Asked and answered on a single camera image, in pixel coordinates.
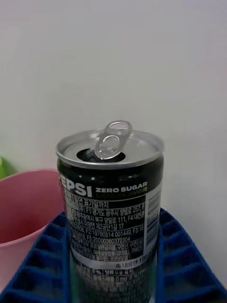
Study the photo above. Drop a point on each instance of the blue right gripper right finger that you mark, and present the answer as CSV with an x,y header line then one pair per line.
x,y
184,267

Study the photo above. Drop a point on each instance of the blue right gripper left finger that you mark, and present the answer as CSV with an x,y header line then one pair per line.
x,y
45,265

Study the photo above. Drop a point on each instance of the black drink can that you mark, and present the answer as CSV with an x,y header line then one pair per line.
x,y
108,213

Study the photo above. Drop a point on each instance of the pink plastic waste bin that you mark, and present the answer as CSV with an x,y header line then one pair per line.
x,y
26,213

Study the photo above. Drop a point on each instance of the green plastic waste bin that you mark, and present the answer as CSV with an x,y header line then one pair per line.
x,y
1,166

